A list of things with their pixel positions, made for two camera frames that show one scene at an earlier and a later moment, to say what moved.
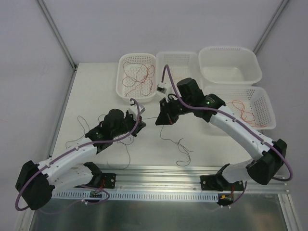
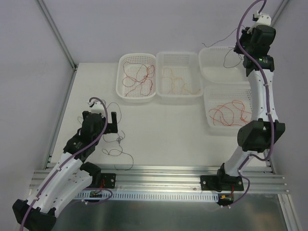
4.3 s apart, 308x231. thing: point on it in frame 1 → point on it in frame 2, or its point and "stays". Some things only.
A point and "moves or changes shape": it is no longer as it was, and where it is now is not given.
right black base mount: [219, 183] stays
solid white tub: [228, 66] stays
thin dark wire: [84, 133] moves or changes shape
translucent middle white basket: [182, 65] stays
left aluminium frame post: [58, 35] stays
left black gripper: [134, 121] → [111, 123]
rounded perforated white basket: [136, 76] stays
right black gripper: [167, 109] → [244, 39]
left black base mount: [108, 180] stays
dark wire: [178, 148] → [222, 39]
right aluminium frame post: [271, 25] stays
